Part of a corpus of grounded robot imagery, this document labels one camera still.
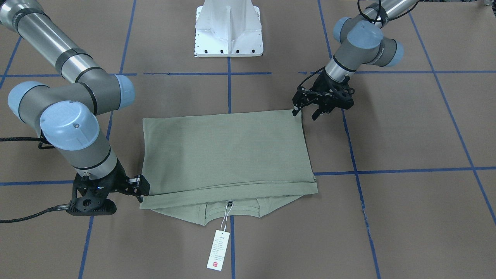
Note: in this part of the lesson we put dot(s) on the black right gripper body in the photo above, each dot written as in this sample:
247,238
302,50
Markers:
117,181

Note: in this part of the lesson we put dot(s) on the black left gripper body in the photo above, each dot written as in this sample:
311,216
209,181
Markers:
318,86

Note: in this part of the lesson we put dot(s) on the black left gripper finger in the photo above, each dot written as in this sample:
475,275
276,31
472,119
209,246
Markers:
304,97
322,109

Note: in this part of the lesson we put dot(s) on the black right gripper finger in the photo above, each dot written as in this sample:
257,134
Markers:
138,187

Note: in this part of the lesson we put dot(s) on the olive green long-sleeve shirt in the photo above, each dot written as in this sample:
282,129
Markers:
202,167

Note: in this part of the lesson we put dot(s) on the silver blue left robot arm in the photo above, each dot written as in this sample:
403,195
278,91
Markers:
361,43

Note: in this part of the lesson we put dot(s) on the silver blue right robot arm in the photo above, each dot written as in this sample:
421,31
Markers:
66,116

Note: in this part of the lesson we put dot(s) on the white paper clothing tag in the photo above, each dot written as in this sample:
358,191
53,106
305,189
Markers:
218,250

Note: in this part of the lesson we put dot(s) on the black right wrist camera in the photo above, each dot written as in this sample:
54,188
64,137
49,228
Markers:
91,205

